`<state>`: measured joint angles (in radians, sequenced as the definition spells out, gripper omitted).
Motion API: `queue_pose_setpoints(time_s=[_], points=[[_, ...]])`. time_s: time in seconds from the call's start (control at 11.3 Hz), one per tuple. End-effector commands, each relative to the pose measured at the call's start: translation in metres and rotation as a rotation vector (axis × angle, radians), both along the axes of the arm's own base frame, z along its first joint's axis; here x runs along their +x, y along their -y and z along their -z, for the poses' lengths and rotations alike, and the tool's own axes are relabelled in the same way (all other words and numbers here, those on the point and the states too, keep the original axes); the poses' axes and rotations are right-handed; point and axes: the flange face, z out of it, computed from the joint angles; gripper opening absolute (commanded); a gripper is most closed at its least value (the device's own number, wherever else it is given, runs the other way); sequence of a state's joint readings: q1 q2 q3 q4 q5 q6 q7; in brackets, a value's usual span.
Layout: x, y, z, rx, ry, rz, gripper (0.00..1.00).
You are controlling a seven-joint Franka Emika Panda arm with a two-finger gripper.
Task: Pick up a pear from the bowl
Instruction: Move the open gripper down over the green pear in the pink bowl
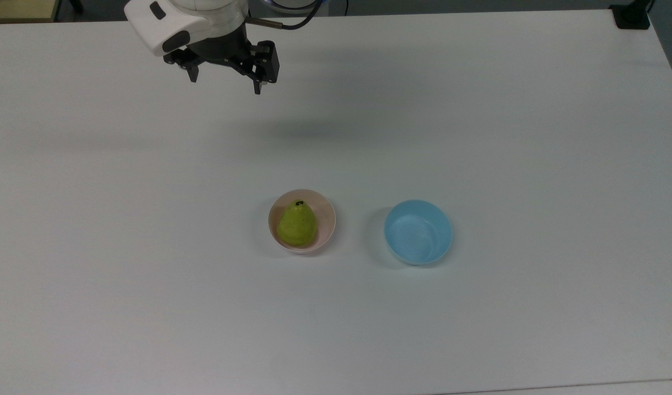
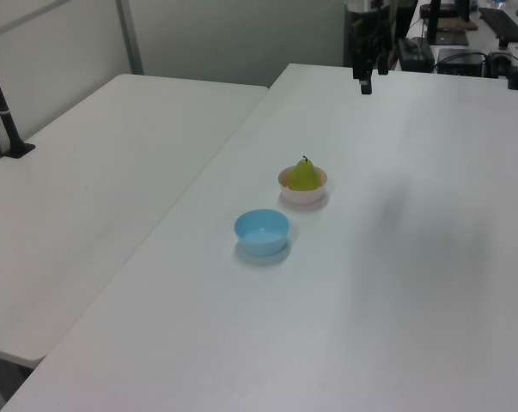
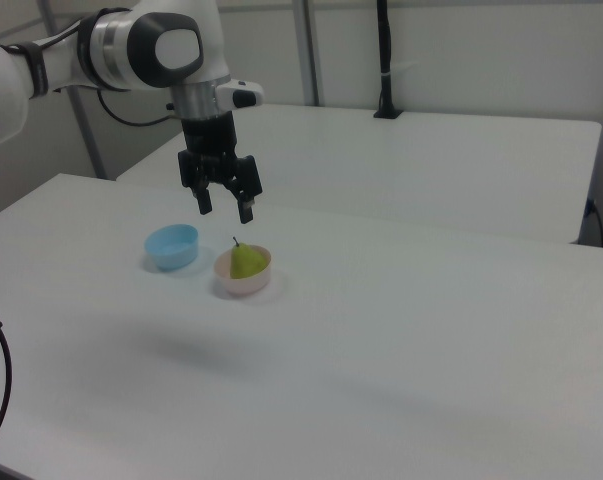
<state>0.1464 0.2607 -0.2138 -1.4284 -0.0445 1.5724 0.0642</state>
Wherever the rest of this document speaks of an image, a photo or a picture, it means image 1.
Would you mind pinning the green pear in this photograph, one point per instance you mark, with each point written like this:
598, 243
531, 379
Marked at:
297, 223

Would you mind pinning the wooden furniture piece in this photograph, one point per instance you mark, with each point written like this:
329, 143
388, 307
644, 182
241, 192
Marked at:
18, 9

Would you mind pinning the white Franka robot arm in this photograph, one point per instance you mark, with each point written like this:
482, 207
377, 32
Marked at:
182, 22

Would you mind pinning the pink bowl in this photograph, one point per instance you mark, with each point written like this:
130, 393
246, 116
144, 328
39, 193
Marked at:
320, 219

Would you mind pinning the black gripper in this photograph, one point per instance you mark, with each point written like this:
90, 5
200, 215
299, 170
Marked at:
231, 54

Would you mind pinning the blue bowl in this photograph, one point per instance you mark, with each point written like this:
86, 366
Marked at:
418, 233

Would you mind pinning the black table clamp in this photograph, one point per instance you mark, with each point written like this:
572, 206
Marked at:
632, 13

